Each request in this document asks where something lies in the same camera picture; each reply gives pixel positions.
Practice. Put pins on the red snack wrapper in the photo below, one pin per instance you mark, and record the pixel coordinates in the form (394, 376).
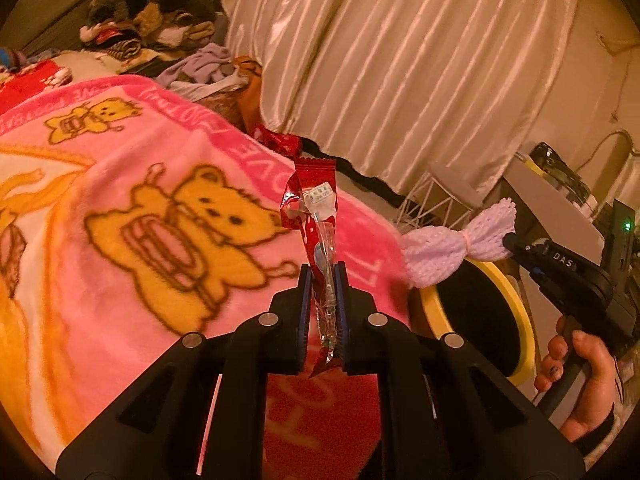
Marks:
(320, 185)

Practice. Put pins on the red bag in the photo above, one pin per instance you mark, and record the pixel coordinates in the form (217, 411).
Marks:
(275, 140)

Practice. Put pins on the white desk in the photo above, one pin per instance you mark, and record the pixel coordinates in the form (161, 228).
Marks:
(550, 200)

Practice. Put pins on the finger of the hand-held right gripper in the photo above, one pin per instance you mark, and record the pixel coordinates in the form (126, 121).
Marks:
(539, 274)
(525, 249)

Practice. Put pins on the person's right forearm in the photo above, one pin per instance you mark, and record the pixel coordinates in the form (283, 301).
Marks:
(600, 437)

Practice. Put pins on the person's right hand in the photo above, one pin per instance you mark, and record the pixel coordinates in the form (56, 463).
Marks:
(597, 375)

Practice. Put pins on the orange bag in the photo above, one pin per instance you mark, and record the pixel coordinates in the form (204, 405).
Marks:
(250, 100)

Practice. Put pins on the lavender cloth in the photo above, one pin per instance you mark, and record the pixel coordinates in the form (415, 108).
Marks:
(205, 57)

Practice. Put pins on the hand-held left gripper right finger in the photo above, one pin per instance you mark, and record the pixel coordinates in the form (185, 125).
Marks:
(341, 310)

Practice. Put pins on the floral fabric bag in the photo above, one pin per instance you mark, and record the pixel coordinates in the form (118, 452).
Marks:
(220, 92)

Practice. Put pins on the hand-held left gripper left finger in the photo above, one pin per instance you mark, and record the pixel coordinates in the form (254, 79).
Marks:
(304, 310)

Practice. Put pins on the dark green patterned bag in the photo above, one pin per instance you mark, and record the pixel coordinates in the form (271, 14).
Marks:
(555, 165)

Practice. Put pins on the red floral cloth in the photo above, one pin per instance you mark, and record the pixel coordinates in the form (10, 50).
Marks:
(30, 85)

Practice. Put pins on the grey sofa back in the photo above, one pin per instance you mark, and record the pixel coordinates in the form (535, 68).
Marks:
(45, 20)

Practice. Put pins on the cream satin curtain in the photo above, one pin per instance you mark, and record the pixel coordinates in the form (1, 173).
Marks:
(400, 60)

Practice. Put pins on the pile of clothes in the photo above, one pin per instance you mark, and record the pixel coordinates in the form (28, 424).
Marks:
(150, 0)

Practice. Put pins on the colourful patterned cloth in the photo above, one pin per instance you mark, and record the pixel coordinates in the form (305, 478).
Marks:
(7, 57)

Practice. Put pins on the yellow rimmed black bin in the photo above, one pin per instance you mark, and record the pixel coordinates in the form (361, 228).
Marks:
(522, 315)

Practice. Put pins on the pink printed blanket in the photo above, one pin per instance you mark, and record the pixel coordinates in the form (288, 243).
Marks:
(125, 160)

